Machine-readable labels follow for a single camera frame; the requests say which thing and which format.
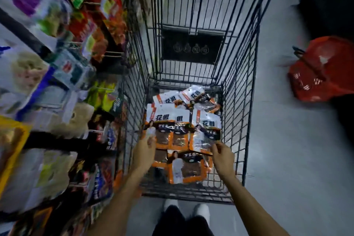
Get row of white noodle packets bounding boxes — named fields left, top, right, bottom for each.
left=0, top=41, right=51, bottom=119

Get row of red orange packets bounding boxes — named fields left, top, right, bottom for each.
left=68, top=0, right=129, bottom=63

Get person's left hand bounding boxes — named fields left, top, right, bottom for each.
left=129, top=133, right=157, bottom=176

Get person's right forearm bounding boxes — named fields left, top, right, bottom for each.
left=223, top=173, right=290, bottom=236

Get black store shelf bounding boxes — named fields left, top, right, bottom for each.
left=0, top=0, right=130, bottom=236

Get row of yellow green bags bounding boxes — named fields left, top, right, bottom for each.
left=84, top=79, right=123, bottom=114

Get person's black trousers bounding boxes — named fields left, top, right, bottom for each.
left=152, top=205, right=215, bottom=236

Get orange white spice packet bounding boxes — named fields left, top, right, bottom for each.
left=143, top=104, right=175, bottom=150
left=189, top=109, right=222, bottom=155

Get person's white right shoe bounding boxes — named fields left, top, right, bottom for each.
left=193, top=203, right=211, bottom=226

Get pile of orange white pouches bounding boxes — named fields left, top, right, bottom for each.
left=143, top=85, right=222, bottom=185

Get row of dark blue packets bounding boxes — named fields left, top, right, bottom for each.
left=88, top=158, right=115, bottom=203

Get person's right hand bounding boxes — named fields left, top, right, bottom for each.
left=211, top=141, right=236, bottom=181

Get black wire shopping cart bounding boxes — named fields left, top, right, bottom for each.
left=122, top=0, right=278, bottom=205

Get black basket handle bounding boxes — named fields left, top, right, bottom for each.
left=292, top=46, right=327, bottom=81

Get person's left forearm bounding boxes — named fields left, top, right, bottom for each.
left=86, top=167, right=147, bottom=236

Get black cart seat panel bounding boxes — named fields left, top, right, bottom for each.
left=161, top=28, right=224, bottom=65

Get red plastic shopping basket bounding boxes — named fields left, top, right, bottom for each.
left=288, top=36, right=354, bottom=103

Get row of teal white packets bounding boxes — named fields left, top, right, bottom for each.
left=44, top=46, right=96, bottom=92

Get row of clear beige bags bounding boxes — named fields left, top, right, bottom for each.
left=0, top=102, right=96, bottom=214

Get yellow framed snack packet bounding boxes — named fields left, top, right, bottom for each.
left=0, top=115, right=32, bottom=197

